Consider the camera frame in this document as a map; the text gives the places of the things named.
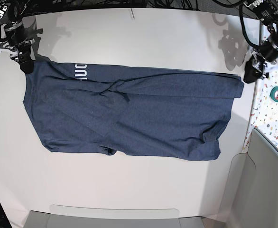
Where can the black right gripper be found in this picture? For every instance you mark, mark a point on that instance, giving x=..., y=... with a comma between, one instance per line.
x=17, y=38

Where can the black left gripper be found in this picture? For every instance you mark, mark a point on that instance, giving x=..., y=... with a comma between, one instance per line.
x=267, y=52

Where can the navy blue t-shirt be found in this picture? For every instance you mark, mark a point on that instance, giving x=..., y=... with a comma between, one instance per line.
x=140, y=111

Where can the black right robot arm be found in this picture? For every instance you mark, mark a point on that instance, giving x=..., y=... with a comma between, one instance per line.
x=10, y=14

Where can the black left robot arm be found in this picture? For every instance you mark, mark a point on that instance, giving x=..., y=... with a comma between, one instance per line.
x=266, y=12

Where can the green tape roll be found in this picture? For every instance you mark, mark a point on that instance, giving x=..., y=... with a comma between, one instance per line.
x=274, y=94

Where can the terrazzo patterned side table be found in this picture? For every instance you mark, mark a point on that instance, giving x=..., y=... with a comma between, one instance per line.
x=264, y=111

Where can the grey plastic bin right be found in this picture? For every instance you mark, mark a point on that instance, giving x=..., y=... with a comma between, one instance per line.
x=250, y=198

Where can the grey plastic bin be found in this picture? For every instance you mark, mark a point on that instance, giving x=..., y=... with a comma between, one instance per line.
x=78, y=217
x=250, y=198

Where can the grey plastic bin front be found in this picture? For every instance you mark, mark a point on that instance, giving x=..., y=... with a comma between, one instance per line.
x=78, y=217

